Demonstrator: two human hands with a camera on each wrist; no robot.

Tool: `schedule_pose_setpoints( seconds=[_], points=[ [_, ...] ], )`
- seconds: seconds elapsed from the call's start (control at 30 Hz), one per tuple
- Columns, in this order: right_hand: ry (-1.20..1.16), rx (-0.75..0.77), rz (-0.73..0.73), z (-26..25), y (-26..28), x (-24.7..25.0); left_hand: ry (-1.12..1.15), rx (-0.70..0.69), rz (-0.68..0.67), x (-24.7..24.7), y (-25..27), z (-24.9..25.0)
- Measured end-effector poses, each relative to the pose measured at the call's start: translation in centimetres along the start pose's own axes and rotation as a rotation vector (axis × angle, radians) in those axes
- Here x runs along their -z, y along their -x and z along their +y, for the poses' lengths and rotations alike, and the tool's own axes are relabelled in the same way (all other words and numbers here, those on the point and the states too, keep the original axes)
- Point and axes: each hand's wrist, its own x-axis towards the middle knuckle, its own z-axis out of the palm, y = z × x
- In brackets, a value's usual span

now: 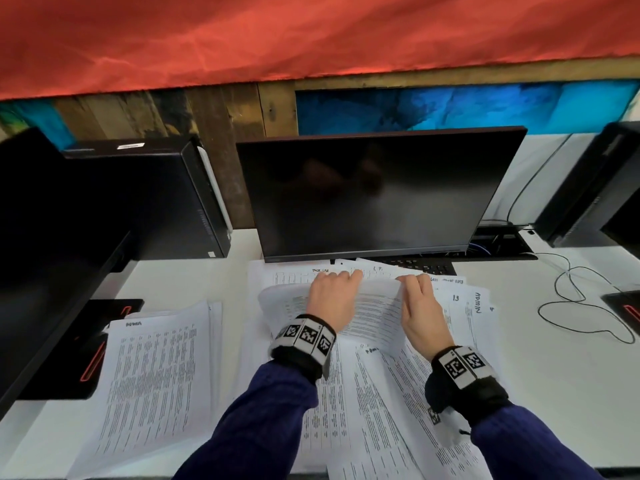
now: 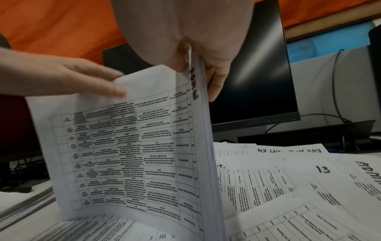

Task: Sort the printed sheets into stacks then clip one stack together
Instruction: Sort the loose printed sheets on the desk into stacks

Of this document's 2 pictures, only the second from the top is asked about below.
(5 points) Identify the black computer monitor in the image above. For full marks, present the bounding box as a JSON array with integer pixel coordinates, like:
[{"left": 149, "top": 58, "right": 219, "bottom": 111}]
[
  {"left": 102, "top": 0, "right": 301, "bottom": 129},
  {"left": 0, "top": 33, "right": 44, "bottom": 166}
]

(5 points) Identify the black desktop computer tower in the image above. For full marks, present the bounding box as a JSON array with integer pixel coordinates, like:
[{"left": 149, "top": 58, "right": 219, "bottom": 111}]
[{"left": 368, "top": 18, "right": 381, "bottom": 135}]

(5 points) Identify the blue cloth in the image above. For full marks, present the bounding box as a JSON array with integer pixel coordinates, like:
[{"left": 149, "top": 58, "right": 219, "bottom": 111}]
[{"left": 285, "top": 20, "right": 376, "bottom": 64}]

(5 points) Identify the wooden plank partition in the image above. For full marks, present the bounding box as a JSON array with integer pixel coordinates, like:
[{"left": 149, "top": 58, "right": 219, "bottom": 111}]
[{"left": 283, "top": 10, "right": 381, "bottom": 43}]

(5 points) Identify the thick black cable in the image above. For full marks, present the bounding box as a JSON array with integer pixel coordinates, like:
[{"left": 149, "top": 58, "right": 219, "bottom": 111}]
[{"left": 331, "top": 49, "right": 354, "bottom": 124}]

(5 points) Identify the person's left hand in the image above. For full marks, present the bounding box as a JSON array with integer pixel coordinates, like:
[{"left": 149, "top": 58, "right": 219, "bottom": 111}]
[{"left": 0, "top": 47, "right": 129, "bottom": 98}]

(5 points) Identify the red-orange cloth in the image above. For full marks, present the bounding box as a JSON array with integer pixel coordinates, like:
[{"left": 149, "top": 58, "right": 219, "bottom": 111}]
[{"left": 0, "top": 0, "right": 381, "bottom": 66}]

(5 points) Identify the printed paper bundle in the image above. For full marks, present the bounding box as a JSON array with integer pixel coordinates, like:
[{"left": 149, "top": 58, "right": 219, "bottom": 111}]
[{"left": 25, "top": 44, "right": 228, "bottom": 241}]

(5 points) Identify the tangle of black cables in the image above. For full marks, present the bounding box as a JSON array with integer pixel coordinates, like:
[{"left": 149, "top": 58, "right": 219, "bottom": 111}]
[{"left": 0, "top": 158, "right": 50, "bottom": 193}]

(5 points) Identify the person's right hand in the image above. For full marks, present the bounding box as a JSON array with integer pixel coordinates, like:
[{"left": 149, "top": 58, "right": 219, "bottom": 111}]
[{"left": 110, "top": 0, "right": 255, "bottom": 102}]

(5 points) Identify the sorted stack of printed sheets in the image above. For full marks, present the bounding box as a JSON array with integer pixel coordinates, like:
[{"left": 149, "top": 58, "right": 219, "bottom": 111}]
[{"left": 0, "top": 188, "right": 57, "bottom": 227}]

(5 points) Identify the pile of printed papers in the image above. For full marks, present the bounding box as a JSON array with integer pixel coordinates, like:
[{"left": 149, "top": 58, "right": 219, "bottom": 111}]
[{"left": 44, "top": 139, "right": 381, "bottom": 241}]

